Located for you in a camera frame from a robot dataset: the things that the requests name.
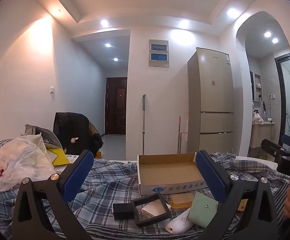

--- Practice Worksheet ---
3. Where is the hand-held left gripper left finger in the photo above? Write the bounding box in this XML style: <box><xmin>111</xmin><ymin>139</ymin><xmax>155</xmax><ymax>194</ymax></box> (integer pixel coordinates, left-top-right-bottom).
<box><xmin>11</xmin><ymin>149</ymin><xmax>95</xmax><ymax>240</ymax></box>

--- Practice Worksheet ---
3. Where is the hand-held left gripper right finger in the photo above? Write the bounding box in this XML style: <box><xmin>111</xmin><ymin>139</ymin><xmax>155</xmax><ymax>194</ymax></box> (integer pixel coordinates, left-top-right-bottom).
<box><xmin>195</xmin><ymin>150</ymin><xmax>279</xmax><ymax>240</ymax></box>

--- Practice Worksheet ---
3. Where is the green snap pouch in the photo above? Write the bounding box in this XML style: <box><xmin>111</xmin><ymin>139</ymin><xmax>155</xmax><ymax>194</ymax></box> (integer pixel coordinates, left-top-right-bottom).
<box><xmin>186</xmin><ymin>192</ymin><xmax>218</xmax><ymax>228</ymax></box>

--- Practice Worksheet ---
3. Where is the shallow cardboard box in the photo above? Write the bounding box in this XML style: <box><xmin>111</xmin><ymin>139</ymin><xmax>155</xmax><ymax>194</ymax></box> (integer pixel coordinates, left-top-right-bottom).
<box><xmin>137</xmin><ymin>152</ymin><xmax>210</xmax><ymax>195</ymax></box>

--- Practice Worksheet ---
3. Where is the small black box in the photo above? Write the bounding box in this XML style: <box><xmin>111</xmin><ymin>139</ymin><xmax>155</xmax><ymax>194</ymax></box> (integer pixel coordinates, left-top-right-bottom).
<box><xmin>112</xmin><ymin>202</ymin><xmax>135</xmax><ymax>220</ymax></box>

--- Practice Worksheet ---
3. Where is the black frame display box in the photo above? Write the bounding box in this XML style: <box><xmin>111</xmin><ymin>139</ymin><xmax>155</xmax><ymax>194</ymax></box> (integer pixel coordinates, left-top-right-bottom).
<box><xmin>130</xmin><ymin>194</ymin><xmax>172</xmax><ymax>228</ymax></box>

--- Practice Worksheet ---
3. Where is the beige vanity cabinet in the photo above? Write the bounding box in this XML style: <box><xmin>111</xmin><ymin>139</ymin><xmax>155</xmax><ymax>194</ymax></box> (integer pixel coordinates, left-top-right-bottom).
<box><xmin>250</xmin><ymin>121</ymin><xmax>275</xmax><ymax>148</ymax></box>

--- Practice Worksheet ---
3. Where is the yellow box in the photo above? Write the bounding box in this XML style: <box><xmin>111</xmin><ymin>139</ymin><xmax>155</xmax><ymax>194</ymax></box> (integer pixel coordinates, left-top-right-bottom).
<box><xmin>46</xmin><ymin>147</ymin><xmax>71</xmax><ymax>167</ymax></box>

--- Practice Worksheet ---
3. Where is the white bag on vanity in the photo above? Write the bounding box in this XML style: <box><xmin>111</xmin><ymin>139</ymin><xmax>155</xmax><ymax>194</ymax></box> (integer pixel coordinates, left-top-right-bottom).
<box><xmin>252</xmin><ymin>111</ymin><xmax>264</xmax><ymax>125</ymax></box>

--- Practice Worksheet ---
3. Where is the blue plaid shirt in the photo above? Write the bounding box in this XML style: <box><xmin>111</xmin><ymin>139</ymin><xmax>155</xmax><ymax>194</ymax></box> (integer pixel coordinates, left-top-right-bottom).
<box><xmin>0</xmin><ymin>151</ymin><xmax>290</xmax><ymax>240</ymax></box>

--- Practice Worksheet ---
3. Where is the black jacket on chair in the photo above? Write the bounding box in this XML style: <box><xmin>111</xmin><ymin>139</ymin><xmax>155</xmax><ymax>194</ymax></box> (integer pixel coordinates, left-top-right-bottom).
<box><xmin>53</xmin><ymin>112</ymin><xmax>103</xmax><ymax>155</ymax></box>

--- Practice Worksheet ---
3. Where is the red broom stick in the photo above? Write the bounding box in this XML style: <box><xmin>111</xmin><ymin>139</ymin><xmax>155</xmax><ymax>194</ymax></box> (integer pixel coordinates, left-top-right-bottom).
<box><xmin>177</xmin><ymin>116</ymin><xmax>187</xmax><ymax>154</ymax></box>

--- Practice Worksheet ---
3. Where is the brown cardboard box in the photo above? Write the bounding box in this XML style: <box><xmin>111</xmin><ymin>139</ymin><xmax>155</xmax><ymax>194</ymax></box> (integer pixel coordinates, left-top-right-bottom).
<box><xmin>89</xmin><ymin>122</ymin><xmax>101</xmax><ymax>136</ymax></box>

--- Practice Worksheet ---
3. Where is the grey bag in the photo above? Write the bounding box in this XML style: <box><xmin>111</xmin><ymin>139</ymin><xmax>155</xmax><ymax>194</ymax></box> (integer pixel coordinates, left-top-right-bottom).
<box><xmin>21</xmin><ymin>124</ymin><xmax>64</xmax><ymax>150</ymax></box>

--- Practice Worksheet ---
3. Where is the clear plastic bag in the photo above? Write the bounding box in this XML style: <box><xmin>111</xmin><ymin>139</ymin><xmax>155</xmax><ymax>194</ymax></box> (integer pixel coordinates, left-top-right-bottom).
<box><xmin>0</xmin><ymin>134</ymin><xmax>55</xmax><ymax>195</ymax></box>

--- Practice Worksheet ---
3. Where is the beige refrigerator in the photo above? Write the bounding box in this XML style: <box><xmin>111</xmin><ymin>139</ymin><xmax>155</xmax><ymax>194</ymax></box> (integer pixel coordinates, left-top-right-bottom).
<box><xmin>187</xmin><ymin>47</ymin><xmax>235</xmax><ymax>155</ymax></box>

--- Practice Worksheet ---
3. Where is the dark brown door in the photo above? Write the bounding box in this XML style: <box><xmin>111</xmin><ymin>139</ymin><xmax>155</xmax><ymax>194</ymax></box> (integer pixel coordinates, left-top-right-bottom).
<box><xmin>105</xmin><ymin>77</ymin><xmax>128</xmax><ymax>136</ymax></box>

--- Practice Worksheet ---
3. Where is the grey electrical panel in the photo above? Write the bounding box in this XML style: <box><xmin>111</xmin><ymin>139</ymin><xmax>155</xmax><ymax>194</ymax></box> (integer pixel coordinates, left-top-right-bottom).
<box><xmin>149</xmin><ymin>39</ymin><xmax>170</xmax><ymax>68</ymax></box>

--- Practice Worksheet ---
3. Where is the wall niche shelf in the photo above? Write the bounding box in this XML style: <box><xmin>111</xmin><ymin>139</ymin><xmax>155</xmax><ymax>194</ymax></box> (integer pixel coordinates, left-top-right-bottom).
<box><xmin>254</xmin><ymin>71</ymin><xmax>263</xmax><ymax>102</ymax></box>

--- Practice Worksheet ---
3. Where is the grey mop handle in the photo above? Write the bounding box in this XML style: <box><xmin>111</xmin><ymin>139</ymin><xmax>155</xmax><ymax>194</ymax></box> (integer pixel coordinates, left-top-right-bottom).
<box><xmin>141</xmin><ymin>94</ymin><xmax>147</xmax><ymax>155</ymax></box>

